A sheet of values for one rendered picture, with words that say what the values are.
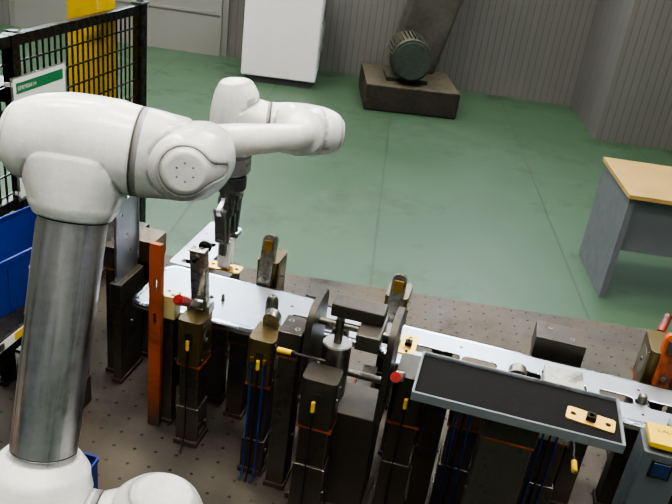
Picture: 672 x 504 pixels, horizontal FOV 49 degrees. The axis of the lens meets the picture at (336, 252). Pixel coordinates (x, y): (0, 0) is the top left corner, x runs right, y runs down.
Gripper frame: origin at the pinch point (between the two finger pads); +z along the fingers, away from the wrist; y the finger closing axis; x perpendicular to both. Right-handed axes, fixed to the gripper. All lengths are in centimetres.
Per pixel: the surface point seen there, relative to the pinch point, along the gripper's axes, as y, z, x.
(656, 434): -34, -2, -94
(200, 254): -17.3, -7.5, -0.8
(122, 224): -0.6, -1.4, 26.6
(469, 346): 6, 13, -61
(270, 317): -17.5, 3.6, -17.5
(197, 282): -16.1, 0.2, 0.1
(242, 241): 224, 113, 74
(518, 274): 261, 113, -87
